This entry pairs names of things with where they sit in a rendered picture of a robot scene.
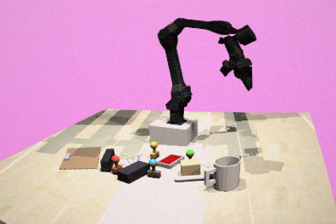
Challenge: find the grey mug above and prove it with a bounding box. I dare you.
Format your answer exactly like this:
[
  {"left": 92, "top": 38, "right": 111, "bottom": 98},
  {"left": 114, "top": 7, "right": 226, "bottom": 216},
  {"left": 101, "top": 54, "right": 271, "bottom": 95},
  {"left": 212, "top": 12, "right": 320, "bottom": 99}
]
[{"left": 204, "top": 155, "right": 241, "bottom": 191}]

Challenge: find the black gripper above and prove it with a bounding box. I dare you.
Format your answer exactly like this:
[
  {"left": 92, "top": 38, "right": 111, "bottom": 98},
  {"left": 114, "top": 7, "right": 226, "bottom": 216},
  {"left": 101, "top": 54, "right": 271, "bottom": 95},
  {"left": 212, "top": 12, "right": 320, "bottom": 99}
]
[{"left": 228, "top": 48, "right": 253, "bottom": 92}]

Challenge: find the red-handled rubber stamp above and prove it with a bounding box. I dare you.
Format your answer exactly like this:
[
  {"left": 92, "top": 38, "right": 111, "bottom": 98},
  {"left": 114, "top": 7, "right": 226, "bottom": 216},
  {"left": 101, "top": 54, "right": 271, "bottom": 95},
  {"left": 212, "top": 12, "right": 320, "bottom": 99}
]
[{"left": 111, "top": 155, "right": 122, "bottom": 175}]

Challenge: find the rubber stamp with blue knob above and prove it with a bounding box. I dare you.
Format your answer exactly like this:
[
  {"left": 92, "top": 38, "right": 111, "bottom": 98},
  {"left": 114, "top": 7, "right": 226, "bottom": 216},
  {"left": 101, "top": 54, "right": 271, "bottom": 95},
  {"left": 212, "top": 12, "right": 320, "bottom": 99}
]
[{"left": 148, "top": 160, "right": 162, "bottom": 179}]

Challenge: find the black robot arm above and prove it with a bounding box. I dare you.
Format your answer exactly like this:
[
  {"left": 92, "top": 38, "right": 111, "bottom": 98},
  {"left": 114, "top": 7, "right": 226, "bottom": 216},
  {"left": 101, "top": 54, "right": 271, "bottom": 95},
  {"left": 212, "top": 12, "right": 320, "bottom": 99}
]
[{"left": 158, "top": 18, "right": 257, "bottom": 126}]

